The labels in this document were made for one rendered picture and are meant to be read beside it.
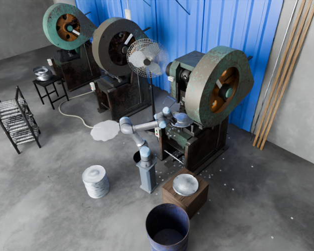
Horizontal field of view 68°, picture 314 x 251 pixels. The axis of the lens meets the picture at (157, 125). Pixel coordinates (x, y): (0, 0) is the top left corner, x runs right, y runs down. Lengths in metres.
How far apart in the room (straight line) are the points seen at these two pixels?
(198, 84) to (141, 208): 1.69
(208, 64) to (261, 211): 1.87
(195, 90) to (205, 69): 0.20
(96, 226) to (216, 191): 1.53
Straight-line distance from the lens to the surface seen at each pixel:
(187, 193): 2.69
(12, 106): 3.97
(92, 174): 3.10
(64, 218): 3.23
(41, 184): 3.71
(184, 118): 2.96
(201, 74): 2.17
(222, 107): 2.72
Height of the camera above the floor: 2.58
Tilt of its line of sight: 39 degrees down
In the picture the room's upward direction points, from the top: 4 degrees counter-clockwise
